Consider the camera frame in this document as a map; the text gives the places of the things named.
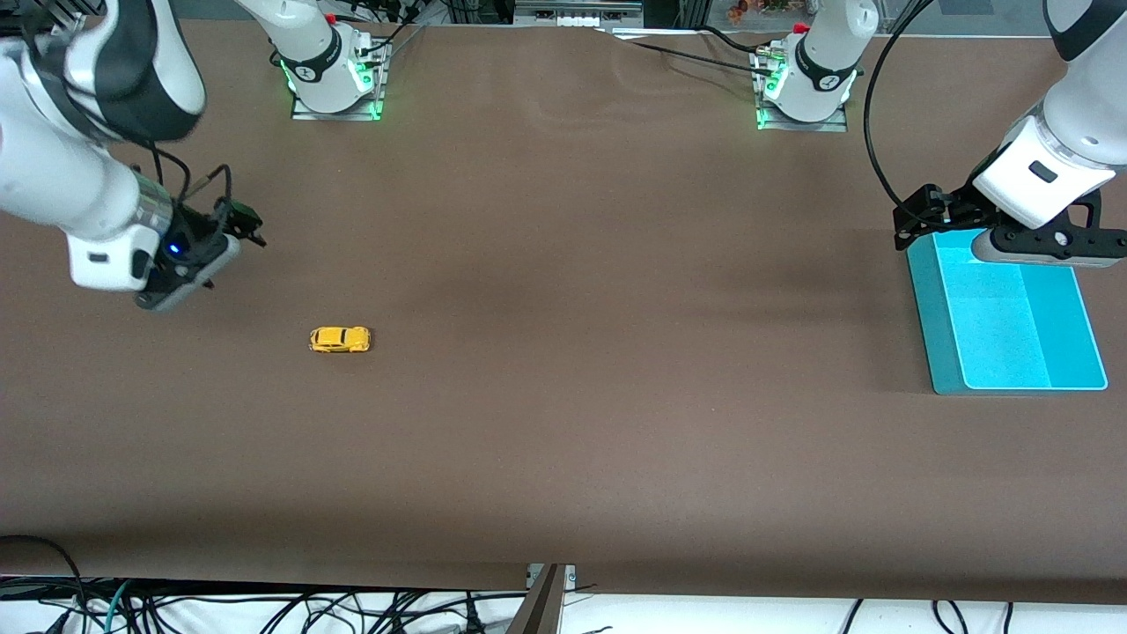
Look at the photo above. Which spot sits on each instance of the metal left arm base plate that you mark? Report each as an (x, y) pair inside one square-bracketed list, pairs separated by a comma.
[(828, 127)]

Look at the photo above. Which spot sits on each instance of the orange background object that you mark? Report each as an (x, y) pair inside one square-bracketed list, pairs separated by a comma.
[(738, 11)]

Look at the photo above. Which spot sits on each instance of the yellow beetle toy car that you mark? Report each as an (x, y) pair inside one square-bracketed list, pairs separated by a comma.
[(339, 338)]

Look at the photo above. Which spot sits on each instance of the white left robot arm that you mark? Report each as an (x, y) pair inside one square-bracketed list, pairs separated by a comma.
[(1083, 114)]

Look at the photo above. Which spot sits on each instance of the white flat strip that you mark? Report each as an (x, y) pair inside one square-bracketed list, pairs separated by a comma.
[(656, 34)]

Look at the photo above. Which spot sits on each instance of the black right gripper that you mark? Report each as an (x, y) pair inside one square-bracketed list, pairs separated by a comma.
[(195, 238)]

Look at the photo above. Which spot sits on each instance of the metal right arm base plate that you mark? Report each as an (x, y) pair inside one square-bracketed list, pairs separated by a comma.
[(308, 115)]

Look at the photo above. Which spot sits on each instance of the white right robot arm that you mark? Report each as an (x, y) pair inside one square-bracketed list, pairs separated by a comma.
[(53, 176)]

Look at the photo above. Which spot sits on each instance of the brown table cover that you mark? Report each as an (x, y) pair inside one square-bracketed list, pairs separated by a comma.
[(563, 396)]

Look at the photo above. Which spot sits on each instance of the silver aluminium frame rail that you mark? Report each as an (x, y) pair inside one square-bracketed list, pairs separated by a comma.
[(616, 9)]

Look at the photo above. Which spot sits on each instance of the grey frame beam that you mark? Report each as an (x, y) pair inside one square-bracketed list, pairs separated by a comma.
[(539, 612)]

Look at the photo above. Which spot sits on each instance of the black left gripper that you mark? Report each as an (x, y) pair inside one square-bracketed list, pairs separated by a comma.
[(953, 211)]

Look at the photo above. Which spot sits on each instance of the white connector block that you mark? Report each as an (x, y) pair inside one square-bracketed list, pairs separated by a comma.
[(581, 21)]

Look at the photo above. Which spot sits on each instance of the cyan plastic bin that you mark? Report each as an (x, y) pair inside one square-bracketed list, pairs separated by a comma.
[(1004, 335)]

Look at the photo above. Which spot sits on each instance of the silver corner bracket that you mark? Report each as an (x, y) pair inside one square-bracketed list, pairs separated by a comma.
[(570, 577)]

